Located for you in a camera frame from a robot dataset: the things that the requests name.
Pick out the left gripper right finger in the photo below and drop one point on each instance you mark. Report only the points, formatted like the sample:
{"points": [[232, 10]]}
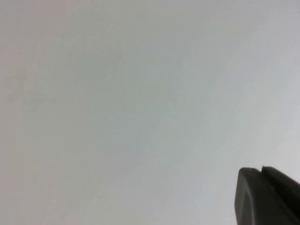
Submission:
{"points": [[286, 187]]}

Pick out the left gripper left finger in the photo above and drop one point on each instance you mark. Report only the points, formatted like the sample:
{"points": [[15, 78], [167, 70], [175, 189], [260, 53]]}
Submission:
{"points": [[253, 201]]}

